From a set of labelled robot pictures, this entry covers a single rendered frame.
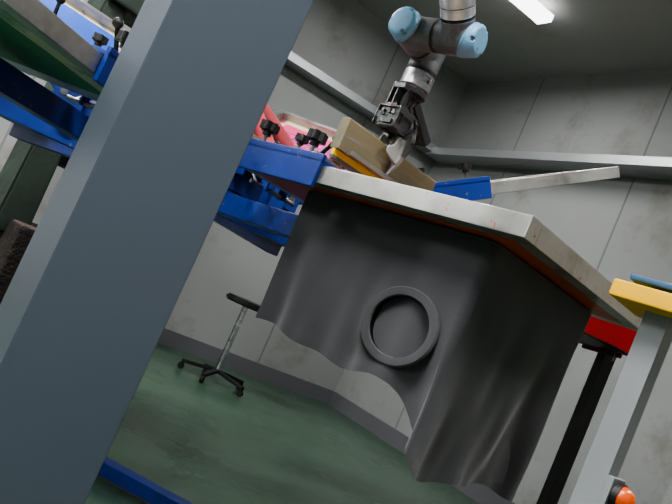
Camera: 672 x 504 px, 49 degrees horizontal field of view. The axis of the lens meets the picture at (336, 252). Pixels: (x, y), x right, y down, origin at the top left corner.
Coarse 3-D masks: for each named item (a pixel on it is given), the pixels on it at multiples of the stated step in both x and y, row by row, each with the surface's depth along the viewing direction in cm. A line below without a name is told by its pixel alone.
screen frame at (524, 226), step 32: (288, 192) 180; (352, 192) 141; (384, 192) 135; (416, 192) 130; (480, 224) 120; (512, 224) 116; (544, 256) 121; (576, 256) 127; (608, 288) 138; (608, 320) 159; (640, 320) 152
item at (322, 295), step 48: (288, 240) 157; (336, 240) 149; (384, 240) 141; (432, 240) 133; (480, 240) 127; (288, 288) 154; (336, 288) 145; (384, 288) 137; (432, 288) 130; (288, 336) 150; (336, 336) 142; (384, 336) 134; (432, 336) 126
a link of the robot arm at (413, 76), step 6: (408, 72) 175; (414, 72) 174; (420, 72) 174; (426, 72) 174; (402, 78) 176; (408, 78) 175; (414, 78) 174; (420, 78) 174; (426, 78) 175; (432, 78) 176; (414, 84) 174; (420, 84) 174; (426, 84) 175; (432, 84) 177; (426, 90) 175
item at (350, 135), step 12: (348, 120) 164; (336, 132) 166; (348, 132) 164; (360, 132) 167; (336, 144) 164; (348, 144) 165; (360, 144) 168; (372, 144) 170; (384, 144) 173; (372, 156) 171; (384, 156) 174; (384, 168) 175; (396, 168) 178; (408, 168) 181; (396, 180) 179; (408, 180) 182; (420, 180) 185; (432, 180) 188
